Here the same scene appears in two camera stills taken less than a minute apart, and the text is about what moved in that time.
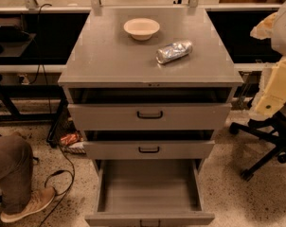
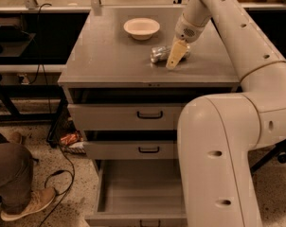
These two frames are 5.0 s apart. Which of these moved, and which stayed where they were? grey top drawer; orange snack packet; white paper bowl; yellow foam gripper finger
Moved: yellow foam gripper finger
Stayed: orange snack packet; white paper bowl; grey top drawer
